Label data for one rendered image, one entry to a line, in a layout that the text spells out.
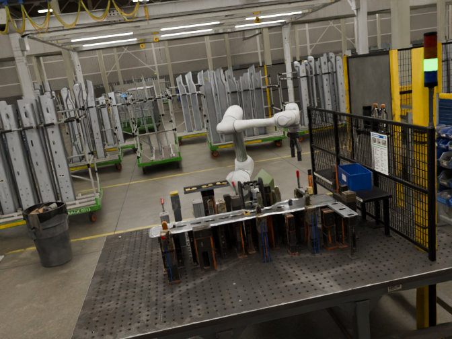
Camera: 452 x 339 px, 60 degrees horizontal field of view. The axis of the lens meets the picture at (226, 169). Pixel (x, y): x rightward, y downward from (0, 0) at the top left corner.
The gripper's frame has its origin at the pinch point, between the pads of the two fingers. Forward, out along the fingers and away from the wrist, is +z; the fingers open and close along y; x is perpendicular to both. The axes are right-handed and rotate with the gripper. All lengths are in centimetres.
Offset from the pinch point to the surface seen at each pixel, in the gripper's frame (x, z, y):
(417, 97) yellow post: 58, -40, 63
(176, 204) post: -95, 25, -16
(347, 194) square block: 24.4, 25.5, 30.9
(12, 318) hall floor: -268, 131, -90
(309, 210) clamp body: -7.6, 28.7, 38.9
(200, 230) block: -83, 29, 35
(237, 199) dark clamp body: -49, 25, -2
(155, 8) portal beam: -64, -210, -580
